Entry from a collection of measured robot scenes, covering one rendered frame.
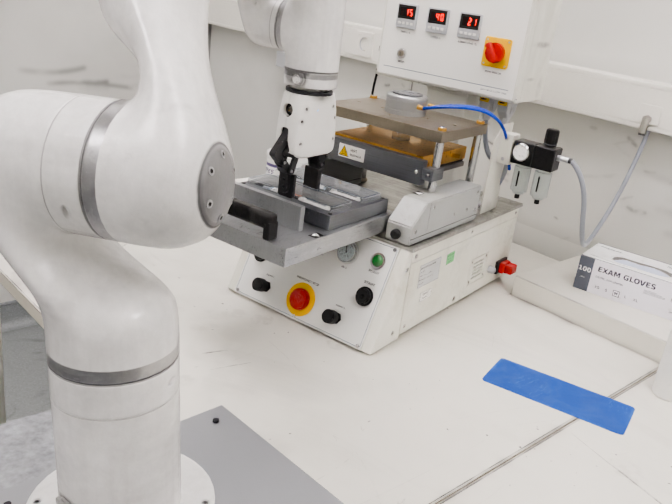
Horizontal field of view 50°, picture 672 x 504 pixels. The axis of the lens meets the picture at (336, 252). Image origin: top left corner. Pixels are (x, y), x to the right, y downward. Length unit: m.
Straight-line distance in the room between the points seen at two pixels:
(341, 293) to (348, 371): 0.16
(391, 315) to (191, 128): 0.73
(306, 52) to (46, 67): 1.66
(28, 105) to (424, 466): 0.66
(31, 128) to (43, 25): 2.02
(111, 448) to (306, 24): 0.67
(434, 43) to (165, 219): 1.03
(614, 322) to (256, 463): 0.84
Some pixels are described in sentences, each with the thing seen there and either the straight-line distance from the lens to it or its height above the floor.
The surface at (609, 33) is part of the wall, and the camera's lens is 1.80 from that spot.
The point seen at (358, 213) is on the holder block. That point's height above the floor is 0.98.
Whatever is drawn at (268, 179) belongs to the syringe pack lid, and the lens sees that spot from 1.23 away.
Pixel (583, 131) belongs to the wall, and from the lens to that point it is 1.82.
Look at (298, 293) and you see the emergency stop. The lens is 1.29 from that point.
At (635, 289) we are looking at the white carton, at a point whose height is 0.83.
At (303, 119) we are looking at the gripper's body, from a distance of 1.12.
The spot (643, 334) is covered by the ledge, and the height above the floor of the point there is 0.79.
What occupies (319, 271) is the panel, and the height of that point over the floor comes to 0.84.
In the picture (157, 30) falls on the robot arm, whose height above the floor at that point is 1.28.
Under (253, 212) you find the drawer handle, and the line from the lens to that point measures 1.06.
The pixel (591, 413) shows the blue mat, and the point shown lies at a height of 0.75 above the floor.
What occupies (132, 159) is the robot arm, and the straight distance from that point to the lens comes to 0.57.
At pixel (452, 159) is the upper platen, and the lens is 1.41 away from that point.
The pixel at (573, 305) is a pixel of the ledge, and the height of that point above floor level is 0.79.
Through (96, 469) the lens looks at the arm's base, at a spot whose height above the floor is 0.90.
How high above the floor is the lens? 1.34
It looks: 21 degrees down
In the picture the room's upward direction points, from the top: 7 degrees clockwise
